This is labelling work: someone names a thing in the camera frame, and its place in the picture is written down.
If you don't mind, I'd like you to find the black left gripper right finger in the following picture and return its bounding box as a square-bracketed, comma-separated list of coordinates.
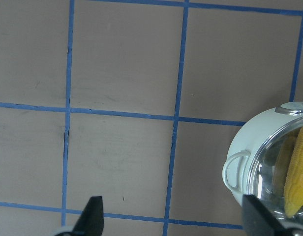
[242, 195, 289, 236]

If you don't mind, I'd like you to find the yellow corn cob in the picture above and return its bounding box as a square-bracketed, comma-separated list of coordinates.
[284, 127, 303, 218]

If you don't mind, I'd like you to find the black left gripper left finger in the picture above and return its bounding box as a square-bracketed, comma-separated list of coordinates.
[72, 196, 104, 236]

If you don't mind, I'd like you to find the glass pot lid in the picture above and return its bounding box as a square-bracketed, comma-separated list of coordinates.
[248, 117, 303, 224]

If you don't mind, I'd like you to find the pale green cooking pot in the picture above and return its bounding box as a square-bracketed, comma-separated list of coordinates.
[222, 100, 303, 222]

